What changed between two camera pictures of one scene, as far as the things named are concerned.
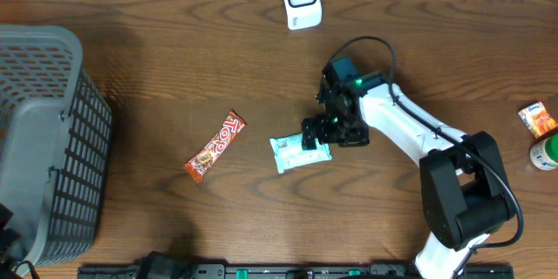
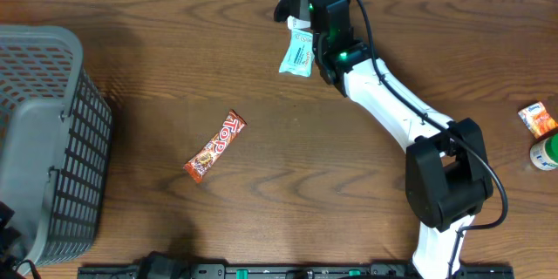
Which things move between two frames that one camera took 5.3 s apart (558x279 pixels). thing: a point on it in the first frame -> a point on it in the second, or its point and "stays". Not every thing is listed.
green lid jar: (544, 153) stays
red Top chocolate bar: (201, 163) stays
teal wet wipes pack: (289, 154) -> (299, 55)
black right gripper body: (336, 127) -> (319, 44)
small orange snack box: (538, 119) stays
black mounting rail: (295, 271) stays
